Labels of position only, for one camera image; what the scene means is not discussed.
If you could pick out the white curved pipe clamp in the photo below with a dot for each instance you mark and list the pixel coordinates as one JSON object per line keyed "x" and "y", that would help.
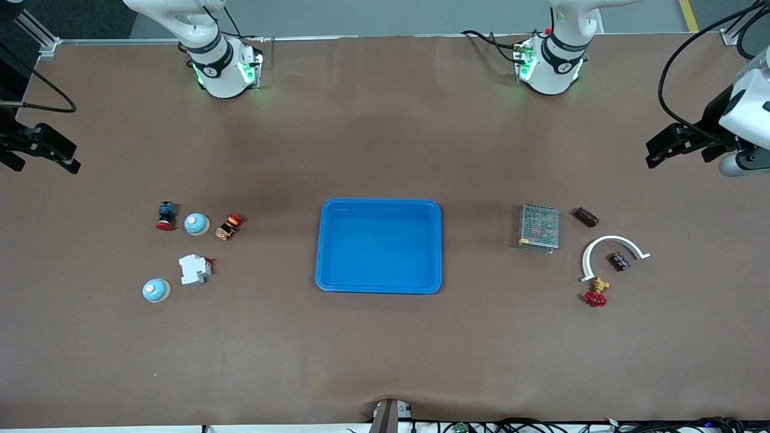
{"x": 613, "y": 239}

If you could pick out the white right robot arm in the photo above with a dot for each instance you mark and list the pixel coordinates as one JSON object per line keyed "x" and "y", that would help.
{"x": 219, "y": 66}

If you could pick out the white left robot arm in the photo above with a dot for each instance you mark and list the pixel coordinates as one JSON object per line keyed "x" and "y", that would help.
{"x": 550, "y": 60}

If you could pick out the light blue dome bell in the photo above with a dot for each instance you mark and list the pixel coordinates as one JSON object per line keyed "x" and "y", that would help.
{"x": 156, "y": 290}
{"x": 197, "y": 224}

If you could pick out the blue plastic tray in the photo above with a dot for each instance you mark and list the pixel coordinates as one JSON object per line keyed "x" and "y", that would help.
{"x": 379, "y": 246}

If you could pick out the metal mesh power supply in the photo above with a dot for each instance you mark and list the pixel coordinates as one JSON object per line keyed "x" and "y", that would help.
{"x": 538, "y": 228}

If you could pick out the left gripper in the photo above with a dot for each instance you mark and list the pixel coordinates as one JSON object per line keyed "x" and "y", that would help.
{"x": 713, "y": 118}

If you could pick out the black connector block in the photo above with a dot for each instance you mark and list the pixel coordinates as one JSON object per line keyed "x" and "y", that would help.
{"x": 619, "y": 261}

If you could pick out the brown table cover sheet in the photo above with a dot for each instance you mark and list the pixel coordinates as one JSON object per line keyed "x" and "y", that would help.
{"x": 385, "y": 349}

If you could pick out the red yellow selector switch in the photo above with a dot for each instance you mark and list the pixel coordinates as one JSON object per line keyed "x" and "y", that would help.
{"x": 228, "y": 227}

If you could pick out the black cylindrical capacitor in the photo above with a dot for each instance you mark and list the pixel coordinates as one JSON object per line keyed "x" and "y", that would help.
{"x": 586, "y": 217}

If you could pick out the brass valve red handwheel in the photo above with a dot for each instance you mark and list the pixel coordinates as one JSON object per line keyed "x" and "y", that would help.
{"x": 595, "y": 298}

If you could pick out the red push button blue body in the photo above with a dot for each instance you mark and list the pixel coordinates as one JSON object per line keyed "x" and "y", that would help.
{"x": 166, "y": 211}

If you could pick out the white circuit breaker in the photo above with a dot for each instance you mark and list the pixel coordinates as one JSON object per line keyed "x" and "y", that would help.
{"x": 194, "y": 269}

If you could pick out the aluminium frame corner bracket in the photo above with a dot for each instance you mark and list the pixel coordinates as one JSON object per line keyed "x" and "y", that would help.
{"x": 49, "y": 48}
{"x": 731, "y": 37}

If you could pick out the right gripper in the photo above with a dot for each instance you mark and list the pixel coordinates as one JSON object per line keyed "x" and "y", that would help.
{"x": 8, "y": 139}

